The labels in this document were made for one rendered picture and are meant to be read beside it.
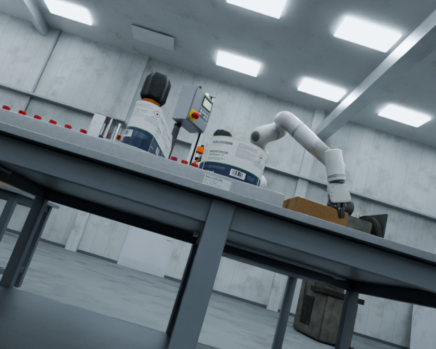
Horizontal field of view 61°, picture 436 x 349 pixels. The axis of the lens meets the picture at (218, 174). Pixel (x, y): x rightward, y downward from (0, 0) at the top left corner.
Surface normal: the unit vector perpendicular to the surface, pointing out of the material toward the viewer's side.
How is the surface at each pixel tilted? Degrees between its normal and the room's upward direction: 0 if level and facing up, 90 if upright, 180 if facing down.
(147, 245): 90
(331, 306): 90
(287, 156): 90
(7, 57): 90
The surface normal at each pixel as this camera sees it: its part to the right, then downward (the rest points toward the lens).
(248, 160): 0.47, -0.08
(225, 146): -0.26, -0.31
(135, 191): 0.08, -0.22
